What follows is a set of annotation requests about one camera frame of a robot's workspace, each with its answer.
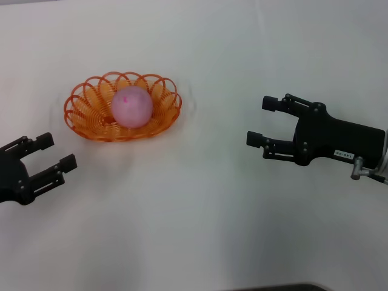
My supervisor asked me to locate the dark robot torso edge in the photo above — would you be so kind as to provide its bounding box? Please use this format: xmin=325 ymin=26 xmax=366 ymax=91
xmin=233 ymin=283 xmax=330 ymax=291

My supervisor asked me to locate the orange plastic woven basket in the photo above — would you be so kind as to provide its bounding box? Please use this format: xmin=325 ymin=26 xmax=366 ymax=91
xmin=63 ymin=71 xmax=183 ymax=142

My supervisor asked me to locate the pink peach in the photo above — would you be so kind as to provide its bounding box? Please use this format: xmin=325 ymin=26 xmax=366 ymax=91
xmin=110 ymin=86 xmax=153 ymax=130

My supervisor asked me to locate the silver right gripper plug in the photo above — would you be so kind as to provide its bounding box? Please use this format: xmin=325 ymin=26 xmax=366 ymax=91
xmin=350 ymin=156 xmax=388 ymax=181

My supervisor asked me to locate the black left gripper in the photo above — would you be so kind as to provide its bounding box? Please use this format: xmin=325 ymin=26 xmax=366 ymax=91
xmin=0 ymin=132 xmax=78 ymax=206

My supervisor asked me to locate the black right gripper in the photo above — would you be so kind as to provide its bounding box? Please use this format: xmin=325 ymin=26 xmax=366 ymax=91
xmin=246 ymin=93 xmax=387 ymax=167

